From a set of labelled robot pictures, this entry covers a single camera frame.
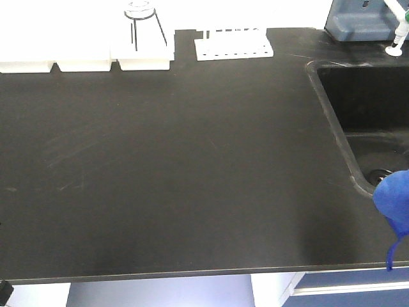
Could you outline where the white plastic tray rack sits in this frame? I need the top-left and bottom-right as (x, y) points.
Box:
(1, 17), (175, 74)

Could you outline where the blue grey plastic container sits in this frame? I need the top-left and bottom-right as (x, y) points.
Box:
(325, 0), (399, 42)

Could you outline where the white table leg support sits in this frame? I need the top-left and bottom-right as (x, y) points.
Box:
(251, 272), (305, 307)

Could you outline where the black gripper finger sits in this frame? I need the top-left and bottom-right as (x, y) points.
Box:
(0, 280), (14, 304)

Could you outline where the black lab sink basin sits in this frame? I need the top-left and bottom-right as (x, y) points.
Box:
(306, 61), (408, 197)

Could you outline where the blue drawer cabinet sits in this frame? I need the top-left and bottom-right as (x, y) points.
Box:
(284, 267), (408, 306)

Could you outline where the sink drain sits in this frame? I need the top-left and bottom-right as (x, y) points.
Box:
(366, 169), (392, 187)

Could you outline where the glass erlenmeyer flask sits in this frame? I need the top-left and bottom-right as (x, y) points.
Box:
(124, 1), (167, 52)

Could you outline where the white lab faucet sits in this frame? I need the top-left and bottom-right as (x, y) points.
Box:
(383, 0), (408, 57)

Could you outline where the blue microfiber cloth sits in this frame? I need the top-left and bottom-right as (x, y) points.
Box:
(373, 170), (408, 271)

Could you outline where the white test tube rack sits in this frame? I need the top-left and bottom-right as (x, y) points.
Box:
(194, 28), (274, 61)

